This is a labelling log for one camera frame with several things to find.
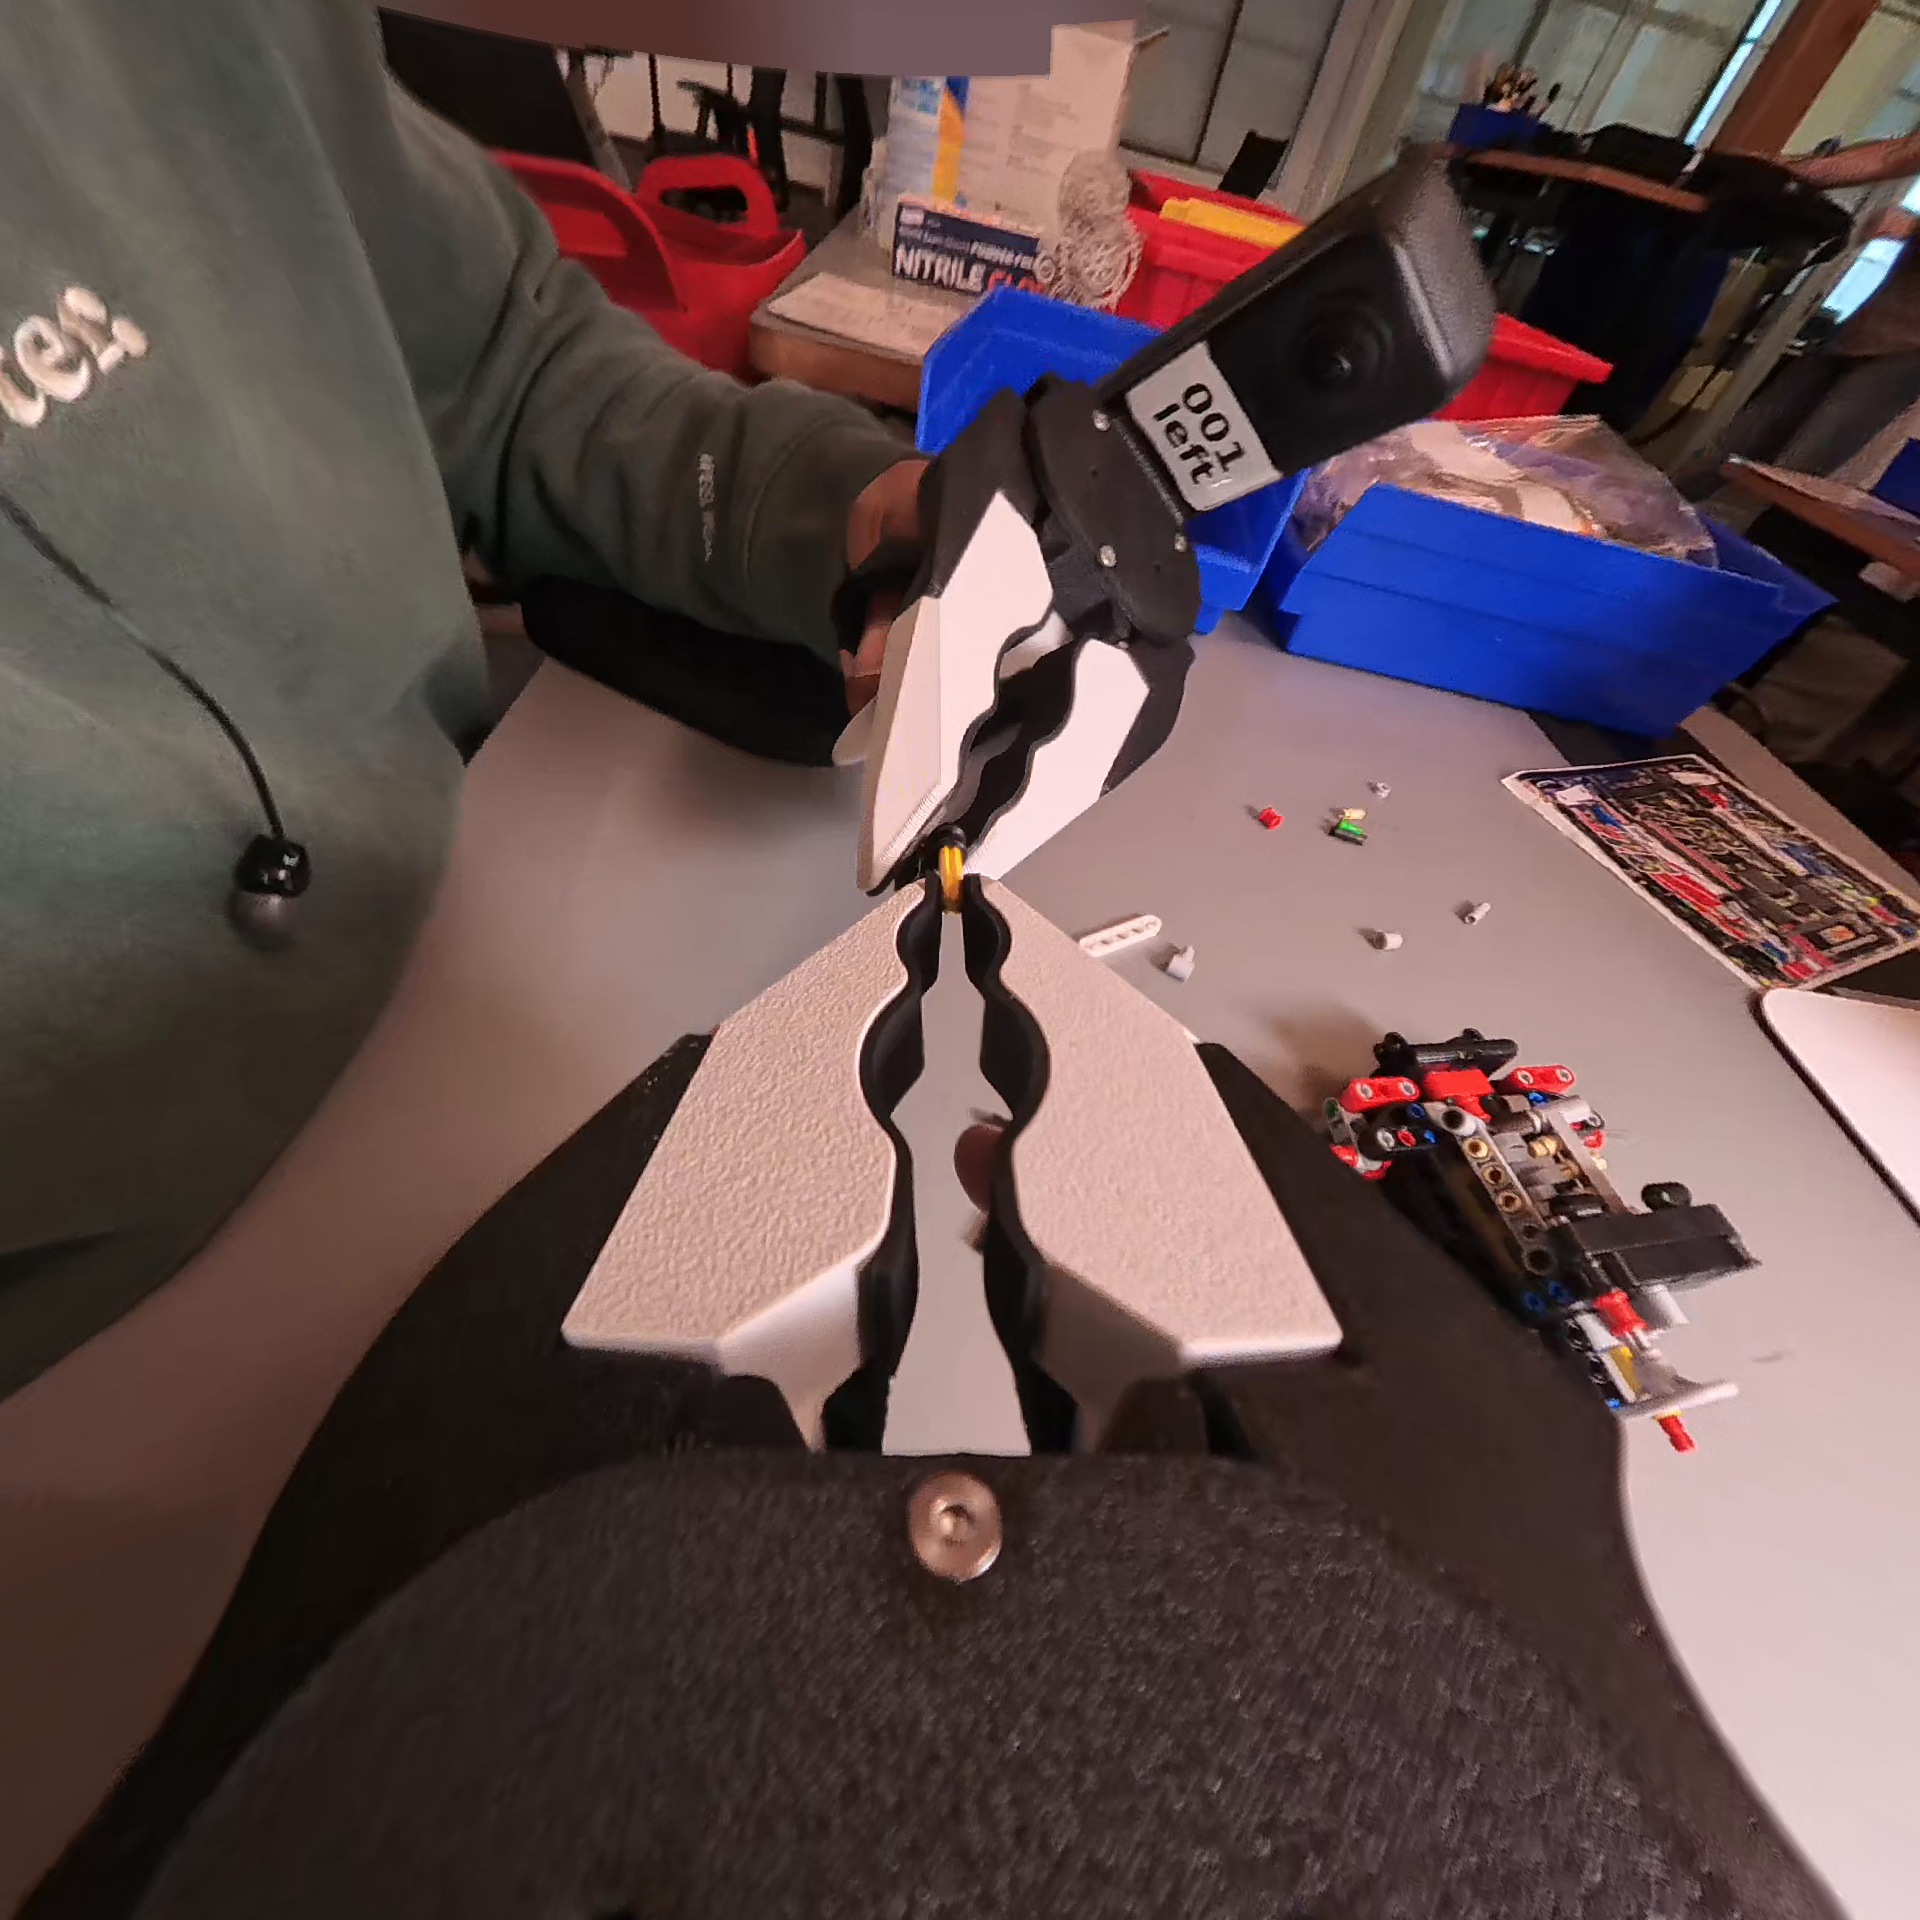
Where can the clear plastic parts bag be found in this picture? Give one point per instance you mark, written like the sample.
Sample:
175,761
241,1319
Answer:
1575,481

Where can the blue glove box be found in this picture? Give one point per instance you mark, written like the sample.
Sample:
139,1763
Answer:
960,255

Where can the large blue storage bin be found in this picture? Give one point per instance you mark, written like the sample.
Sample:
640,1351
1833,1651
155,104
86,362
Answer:
1501,630

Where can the wooden side table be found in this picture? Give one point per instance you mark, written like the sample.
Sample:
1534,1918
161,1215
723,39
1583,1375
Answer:
840,369

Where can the white cardboard box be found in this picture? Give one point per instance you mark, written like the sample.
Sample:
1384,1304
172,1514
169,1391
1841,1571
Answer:
1051,135

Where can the person's right hand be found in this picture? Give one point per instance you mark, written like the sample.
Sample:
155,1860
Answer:
979,1162

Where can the red tote bag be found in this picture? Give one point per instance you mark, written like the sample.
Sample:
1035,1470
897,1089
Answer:
600,240
721,300

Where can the person's left forearm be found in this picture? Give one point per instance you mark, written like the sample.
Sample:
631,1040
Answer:
629,451

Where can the wooden edged desk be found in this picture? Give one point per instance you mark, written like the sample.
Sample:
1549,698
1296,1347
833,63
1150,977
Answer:
1830,510

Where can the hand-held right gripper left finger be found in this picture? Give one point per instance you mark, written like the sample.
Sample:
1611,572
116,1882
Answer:
750,1184

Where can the red storage bin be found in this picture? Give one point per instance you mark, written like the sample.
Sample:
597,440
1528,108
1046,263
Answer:
1185,263

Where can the far wooden desk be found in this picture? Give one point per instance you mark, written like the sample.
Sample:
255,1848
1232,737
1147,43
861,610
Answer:
1590,168

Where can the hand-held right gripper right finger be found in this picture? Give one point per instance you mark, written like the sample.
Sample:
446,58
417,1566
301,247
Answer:
1156,1201

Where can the white four-hole lego beam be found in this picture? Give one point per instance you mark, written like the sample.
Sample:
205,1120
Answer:
1119,930

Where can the white paper sheet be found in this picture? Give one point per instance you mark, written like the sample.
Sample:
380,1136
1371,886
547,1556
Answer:
856,307

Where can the partly built lego car chassis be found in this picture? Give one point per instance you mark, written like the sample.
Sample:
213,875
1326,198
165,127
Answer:
1651,1244

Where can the clear acrylic gear model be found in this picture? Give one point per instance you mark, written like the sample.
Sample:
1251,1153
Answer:
1089,225

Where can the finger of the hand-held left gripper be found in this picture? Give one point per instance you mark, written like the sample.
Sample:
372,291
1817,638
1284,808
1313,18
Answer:
937,662
1089,720

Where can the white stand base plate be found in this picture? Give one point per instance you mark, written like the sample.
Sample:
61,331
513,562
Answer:
1862,1066

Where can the person's left hand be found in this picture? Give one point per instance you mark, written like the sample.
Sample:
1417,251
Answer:
892,503

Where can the blue and white packet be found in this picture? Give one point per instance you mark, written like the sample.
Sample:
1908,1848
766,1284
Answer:
923,135

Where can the yellow lego axle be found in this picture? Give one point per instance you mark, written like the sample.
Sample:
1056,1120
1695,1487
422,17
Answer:
950,858

